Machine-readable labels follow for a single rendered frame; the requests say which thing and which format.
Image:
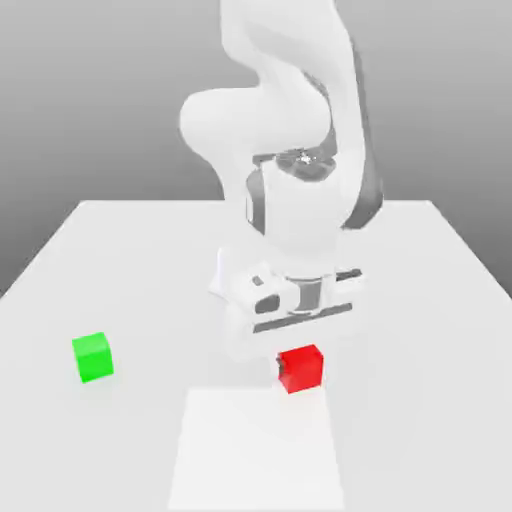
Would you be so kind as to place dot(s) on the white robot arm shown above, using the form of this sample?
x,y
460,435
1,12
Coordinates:
x,y
288,120

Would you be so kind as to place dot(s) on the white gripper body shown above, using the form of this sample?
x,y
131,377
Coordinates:
x,y
304,326

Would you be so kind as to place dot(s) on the small red cube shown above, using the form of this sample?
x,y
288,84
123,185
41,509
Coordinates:
x,y
302,368

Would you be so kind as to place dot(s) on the small green cube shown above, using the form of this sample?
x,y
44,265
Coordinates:
x,y
92,357

